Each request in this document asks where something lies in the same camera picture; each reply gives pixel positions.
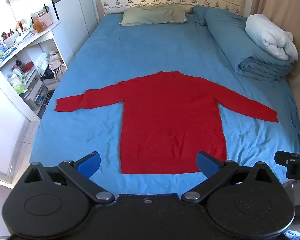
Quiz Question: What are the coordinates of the red box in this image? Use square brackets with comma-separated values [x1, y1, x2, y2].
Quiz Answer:
[21, 61, 36, 73]

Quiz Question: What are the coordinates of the pale green pillow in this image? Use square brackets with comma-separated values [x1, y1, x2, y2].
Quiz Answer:
[119, 5, 187, 27]

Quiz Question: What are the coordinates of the white wardrobe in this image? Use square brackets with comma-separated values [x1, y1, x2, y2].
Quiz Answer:
[8, 0, 101, 68]

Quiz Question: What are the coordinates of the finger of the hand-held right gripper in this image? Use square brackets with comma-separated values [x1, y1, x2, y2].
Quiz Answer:
[274, 151, 294, 167]

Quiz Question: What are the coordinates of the bed with blue sheet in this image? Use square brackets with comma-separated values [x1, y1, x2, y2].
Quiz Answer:
[29, 12, 300, 198]

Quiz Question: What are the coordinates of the white pillow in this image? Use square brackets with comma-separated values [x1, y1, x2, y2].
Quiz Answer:
[245, 14, 299, 61]

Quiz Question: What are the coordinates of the white plastic bag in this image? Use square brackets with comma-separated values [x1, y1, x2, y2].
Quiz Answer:
[36, 53, 51, 76]

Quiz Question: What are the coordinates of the white shelf unit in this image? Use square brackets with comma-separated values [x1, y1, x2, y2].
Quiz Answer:
[0, 21, 68, 122]

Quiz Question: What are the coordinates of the beige curtain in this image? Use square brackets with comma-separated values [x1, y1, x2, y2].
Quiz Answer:
[250, 0, 300, 133]

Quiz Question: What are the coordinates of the pink basket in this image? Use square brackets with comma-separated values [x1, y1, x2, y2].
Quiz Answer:
[37, 11, 54, 27]

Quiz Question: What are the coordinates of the beige bag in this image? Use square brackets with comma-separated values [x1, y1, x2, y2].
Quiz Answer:
[48, 52, 66, 77]

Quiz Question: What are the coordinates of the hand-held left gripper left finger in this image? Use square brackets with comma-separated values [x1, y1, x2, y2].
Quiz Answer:
[22, 151, 115, 204]

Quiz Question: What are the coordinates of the orange plush toy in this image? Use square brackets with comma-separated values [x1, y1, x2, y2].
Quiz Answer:
[32, 19, 46, 33]

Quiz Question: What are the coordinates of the folded blue duvet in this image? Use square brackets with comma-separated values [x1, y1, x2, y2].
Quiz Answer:
[192, 6, 293, 82]

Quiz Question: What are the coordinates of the red long-sleeved sweater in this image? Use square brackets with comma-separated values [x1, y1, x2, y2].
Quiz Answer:
[55, 71, 280, 175]

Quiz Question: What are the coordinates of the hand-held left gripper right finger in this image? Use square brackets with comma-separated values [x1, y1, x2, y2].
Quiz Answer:
[181, 151, 274, 204]

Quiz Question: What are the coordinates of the white box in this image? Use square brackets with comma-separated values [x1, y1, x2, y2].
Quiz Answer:
[3, 33, 18, 48]

